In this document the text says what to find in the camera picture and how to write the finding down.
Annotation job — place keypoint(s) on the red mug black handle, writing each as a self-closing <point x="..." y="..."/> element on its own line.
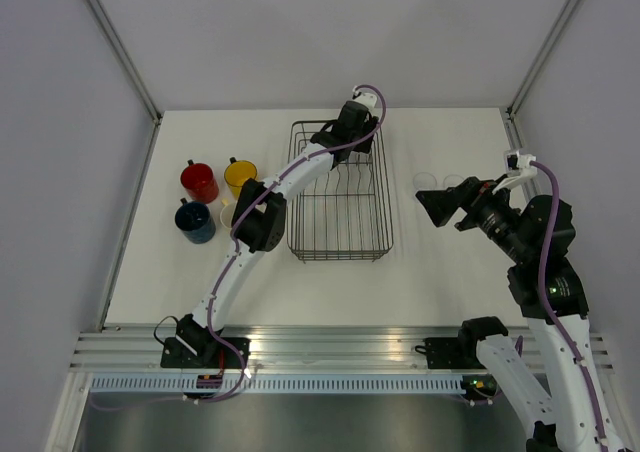
<point x="199" y="182"/>

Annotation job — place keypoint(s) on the black wire dish rack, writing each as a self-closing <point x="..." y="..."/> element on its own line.
<point x="345" y="214"/>

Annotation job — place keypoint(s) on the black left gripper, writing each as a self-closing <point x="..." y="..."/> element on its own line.
<point x="369" y="125"/>

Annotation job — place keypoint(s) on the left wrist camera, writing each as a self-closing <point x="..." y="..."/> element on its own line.
<point x="367" y="99"/>

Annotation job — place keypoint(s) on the aluminium mounting rail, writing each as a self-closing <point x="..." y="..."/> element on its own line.
<point x="273" y="349"/>

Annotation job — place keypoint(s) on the aluminium frame post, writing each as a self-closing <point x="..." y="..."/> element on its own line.
<point x="551" y="40"/>
<point x="102" y="18"/>

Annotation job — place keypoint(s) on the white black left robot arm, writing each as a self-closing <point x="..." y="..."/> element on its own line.
<point x="258" y="226"/>

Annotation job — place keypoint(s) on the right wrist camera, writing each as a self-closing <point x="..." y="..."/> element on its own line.
<point x="520" y="168"/>

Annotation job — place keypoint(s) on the yellow mug black handle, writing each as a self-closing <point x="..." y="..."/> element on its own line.
<point x="237" y="173"/>

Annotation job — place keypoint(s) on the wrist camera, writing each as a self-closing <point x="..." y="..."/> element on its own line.
<point x="367" y="99"/>
<point x="520" y="168"/>

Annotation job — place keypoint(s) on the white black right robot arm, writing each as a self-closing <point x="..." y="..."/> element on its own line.
<point x="569" y="412"/>

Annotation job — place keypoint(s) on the left aluminium frame post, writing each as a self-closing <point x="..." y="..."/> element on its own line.
<point x="102" y="18"/>

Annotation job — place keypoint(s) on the right aluminium frame post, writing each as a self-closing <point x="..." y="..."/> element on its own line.
<point x="551" y="40"/>

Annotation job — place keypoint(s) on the white slotted cable duct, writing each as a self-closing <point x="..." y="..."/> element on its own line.
<point x="438" y="384"/>

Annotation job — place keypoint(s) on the clear glass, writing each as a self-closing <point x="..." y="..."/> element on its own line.
<point x="424" y="181"/>
<point x="452" y="181"/>

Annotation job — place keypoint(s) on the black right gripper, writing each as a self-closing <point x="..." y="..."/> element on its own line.
<point x="472" y="194"/>

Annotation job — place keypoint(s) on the blue mug black handle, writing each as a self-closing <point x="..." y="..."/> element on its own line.
<point x="195" y="221"/>

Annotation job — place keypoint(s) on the pale yellow mug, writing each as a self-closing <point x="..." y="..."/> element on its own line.
<point x="227" y="213"/>

